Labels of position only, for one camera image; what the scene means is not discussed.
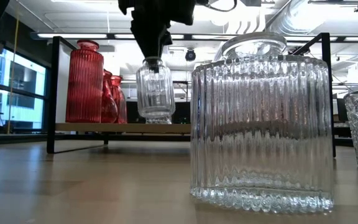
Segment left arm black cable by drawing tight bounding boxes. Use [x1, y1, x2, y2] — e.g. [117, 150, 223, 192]
[202, 0, 239, 13]

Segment yellow hanging cable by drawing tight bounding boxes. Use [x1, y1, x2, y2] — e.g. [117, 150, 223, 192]
[6, 0, 21, 135]

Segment red cone-shaped glass vase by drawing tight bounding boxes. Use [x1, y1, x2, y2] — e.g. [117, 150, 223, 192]
[110, 75, 128, 124]

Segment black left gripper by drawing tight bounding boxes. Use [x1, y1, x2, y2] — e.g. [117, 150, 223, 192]
[118, 0, 198, 75]

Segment red bulbous ribbed glass vase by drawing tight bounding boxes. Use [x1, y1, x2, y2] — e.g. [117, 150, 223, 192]
[99, 68, 119, 124]

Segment long white light bar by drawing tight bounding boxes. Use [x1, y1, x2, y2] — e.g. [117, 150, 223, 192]
[31, 30, 358, 43]

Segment black round rig camera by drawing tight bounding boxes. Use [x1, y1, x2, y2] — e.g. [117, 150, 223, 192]
[184, 48, 197, 62]

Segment wooden shelf with black frame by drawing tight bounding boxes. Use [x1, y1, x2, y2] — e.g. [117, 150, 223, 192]
[46, 32, 337, 158]

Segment large glass window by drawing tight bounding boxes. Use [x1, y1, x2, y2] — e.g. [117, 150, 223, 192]
[0, 46, 48, 131]

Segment black rectangular panel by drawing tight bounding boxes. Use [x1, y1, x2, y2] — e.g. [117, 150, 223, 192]
[126, 101, 192, 124]

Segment silver ceiling air duct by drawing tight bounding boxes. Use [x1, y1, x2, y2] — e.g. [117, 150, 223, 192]
[264, 0, 326, 35]

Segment clear large ribbed glass vase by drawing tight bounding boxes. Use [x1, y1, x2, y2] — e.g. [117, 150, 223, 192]
[190, 32, 335, 215]

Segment clear small ribbed glass jar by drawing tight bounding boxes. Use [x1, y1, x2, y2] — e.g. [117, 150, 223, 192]
[135, 56, 177, 119]

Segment red ribbed cylinder glass vase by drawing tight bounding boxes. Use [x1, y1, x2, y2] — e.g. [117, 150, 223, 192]
[65, 39, 104, 124]

